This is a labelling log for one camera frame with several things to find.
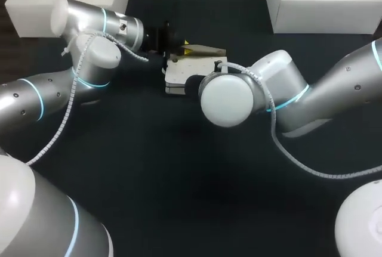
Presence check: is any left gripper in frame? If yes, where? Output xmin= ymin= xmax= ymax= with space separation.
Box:
xmin=140 ymin=21 xmax=195 ymax=58

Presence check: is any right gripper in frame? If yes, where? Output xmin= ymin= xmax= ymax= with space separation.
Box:
xmin=184 ymin=74 xmax=207 ymax=95

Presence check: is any large white block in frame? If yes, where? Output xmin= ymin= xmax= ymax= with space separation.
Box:
xmin=264 ymin=0 xmax=382 ymax=35
xmin=4 ymin=0 xmax=131 ymax=39

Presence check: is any white cable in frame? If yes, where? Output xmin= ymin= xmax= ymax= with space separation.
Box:
xmin=25 ymin=30 xmax=149 ymax=167
xmin=217 ymin=61 xmax=382 ymax=179

